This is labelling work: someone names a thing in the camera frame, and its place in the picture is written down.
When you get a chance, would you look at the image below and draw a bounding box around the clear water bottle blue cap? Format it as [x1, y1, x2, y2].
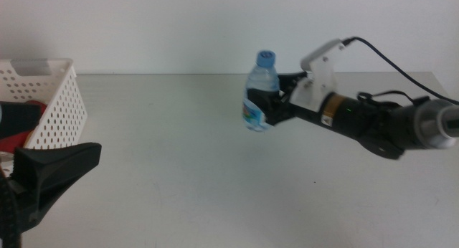
[242, 49, 280, 133]

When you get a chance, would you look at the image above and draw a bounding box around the black right camera cable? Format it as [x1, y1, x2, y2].
[342, 36, 459, 105]

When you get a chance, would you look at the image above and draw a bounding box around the red cola can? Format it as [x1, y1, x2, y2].
[0, 100, 48, 170]

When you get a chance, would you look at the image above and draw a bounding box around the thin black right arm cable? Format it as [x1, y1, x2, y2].
[357, 90, 431, 108]

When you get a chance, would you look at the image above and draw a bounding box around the white perforated plastic basket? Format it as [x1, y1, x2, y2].
[0, 58, 88, 151]

